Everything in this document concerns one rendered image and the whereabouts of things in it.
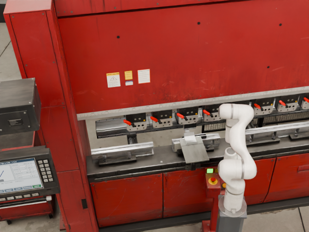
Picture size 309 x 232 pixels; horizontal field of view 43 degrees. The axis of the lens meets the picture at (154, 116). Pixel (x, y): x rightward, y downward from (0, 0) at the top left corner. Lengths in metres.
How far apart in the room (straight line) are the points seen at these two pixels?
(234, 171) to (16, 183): 1.31
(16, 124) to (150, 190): 1.52
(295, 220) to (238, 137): 1.74
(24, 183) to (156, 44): 1.19
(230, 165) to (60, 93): 1.14
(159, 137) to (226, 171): 2.32
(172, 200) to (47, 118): 1.44
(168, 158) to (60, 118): 1.01
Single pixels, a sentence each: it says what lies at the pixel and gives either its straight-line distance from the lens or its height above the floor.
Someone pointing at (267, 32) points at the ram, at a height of 1.90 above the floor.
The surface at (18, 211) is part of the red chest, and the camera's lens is 3.96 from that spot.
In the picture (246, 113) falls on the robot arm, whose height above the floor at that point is 1.56.
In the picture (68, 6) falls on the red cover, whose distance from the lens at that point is 2.45.
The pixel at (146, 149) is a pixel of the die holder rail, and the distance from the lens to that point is 3.21.
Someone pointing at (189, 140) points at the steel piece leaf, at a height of 1.00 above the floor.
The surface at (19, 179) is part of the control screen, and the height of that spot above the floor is 1.42.
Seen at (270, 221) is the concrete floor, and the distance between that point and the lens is 4.04.
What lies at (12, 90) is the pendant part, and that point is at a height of 1.95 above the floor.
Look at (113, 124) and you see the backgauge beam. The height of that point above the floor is 0.99.
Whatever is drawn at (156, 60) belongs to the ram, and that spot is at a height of 1.78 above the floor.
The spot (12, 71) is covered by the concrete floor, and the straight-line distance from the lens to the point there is 6.25.
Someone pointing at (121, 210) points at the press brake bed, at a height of 0.37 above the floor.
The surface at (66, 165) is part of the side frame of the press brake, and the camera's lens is 2.95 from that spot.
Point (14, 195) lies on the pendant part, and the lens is 2.63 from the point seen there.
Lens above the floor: 3.20
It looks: 40 degrees down
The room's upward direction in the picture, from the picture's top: 2 degrees counter-clockwise
